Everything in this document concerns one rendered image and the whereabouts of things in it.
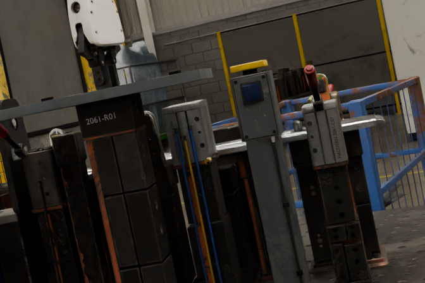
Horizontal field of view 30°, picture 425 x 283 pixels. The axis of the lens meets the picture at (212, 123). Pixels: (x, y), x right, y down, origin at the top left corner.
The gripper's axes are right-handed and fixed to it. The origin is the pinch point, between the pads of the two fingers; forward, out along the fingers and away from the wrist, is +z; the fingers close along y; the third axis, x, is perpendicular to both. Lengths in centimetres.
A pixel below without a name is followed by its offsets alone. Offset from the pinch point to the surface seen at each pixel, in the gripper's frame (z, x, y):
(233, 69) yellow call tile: 3.4, -22.5, 4.6
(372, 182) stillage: 59, 10, 195
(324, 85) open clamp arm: 11, -22, 55
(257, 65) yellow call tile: 3.5, -26.4, 5.7
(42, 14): -57, 221, 289
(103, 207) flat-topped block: 22.5, 3.8, -3.7
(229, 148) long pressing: 19.0, -7.5, 28.4
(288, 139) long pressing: 19.4, -19.3, 31.8
